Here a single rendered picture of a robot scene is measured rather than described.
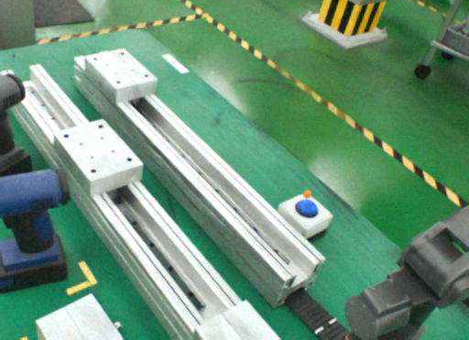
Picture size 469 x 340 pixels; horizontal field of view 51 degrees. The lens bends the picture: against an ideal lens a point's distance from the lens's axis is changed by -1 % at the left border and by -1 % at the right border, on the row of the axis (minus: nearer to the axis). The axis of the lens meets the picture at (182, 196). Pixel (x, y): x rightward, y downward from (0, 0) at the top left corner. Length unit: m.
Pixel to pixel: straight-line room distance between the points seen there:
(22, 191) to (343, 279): 0.61
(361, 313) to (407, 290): 0.06
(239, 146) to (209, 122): 0.11
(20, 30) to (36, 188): 1.65
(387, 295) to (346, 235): 0.43
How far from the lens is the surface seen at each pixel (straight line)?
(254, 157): 1.20
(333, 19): 4.05
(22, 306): 0.87
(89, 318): 0.74
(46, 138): 1.07
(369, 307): 0.67
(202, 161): 1.05
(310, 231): 0.99
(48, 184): 0.75
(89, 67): 1.24
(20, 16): 2.32
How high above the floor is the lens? 1.50
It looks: 43 degrees down
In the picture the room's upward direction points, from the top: 10 degrees clockwise
